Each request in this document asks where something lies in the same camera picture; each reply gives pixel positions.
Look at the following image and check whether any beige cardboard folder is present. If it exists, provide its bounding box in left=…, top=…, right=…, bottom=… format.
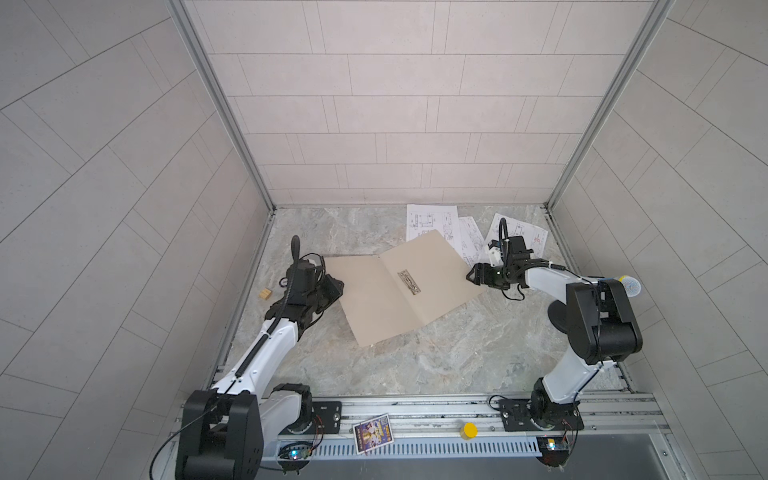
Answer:
left=326, top=231, right=483, bottom=347

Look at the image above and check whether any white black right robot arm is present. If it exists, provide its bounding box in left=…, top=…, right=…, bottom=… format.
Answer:
left=466, top=236, right=643, bottom=432

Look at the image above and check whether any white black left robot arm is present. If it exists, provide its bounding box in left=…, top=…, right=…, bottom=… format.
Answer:
left=175, top=237, right=344, bottom=479

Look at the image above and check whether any metal folder clip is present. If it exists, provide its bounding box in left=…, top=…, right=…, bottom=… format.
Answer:
left=398, top=270, right=421, bottom=295

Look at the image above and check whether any red-stamped technical drawing sheet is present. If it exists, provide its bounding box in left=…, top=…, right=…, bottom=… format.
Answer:
left=485, top=213, right=549, bottom=258

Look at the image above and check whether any black round microphone stand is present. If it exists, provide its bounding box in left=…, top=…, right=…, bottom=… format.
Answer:
left=547, top=301, right=568, bottom=334

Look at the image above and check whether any colourful printed card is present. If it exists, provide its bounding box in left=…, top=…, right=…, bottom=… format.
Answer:
left=352, top=414, right=394, bottom=455

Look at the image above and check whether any left green circuit board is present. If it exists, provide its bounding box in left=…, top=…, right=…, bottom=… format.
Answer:
left=277, top=441, right=314, bottom=462

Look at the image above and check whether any right circuit board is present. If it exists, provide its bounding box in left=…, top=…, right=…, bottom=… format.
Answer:
left=536, top=436, right=571, bottom=467

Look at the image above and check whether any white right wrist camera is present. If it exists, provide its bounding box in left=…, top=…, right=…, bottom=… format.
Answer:
left=487, top=246, right=504, bottom=267

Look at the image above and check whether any aluminium corner frame post left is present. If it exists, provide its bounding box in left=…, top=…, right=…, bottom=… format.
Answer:
left=166, top=0, right=276, bottom=217

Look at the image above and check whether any aluminium corner frame post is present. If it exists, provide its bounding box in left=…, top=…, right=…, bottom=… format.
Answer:
left=166, top=0, right=276, bottom=217
left=544, top=0, right=675, bottom=213

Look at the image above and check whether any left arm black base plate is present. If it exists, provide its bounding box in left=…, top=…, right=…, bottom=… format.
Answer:
left=280, top=401, right=342, bottom=435

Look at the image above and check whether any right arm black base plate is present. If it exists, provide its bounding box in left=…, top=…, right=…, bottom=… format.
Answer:
left=498, top=399, right=584, bottom=432

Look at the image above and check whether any aluminium front rail frame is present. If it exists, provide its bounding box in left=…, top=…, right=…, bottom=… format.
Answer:
left=264, top=391, right=693, bottom=479

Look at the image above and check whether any aluminium corner frame post right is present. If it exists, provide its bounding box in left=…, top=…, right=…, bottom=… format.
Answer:
left=544, top=0, right=675, bottom=213

